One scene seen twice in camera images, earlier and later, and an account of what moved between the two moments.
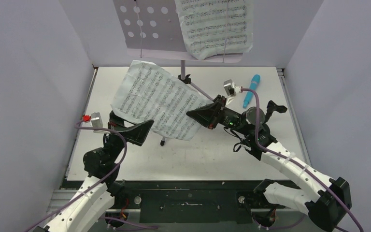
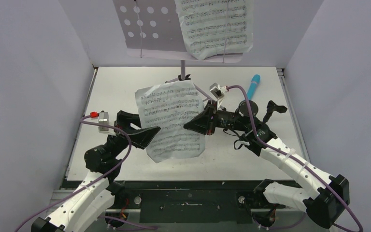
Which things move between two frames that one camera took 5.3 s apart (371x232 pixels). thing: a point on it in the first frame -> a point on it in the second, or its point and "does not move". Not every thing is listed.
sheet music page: (211, 27) does not move
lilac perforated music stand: (152, 29) does not move
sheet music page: (148, 92) -> (170, 106)
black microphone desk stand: (272, 107) does not move
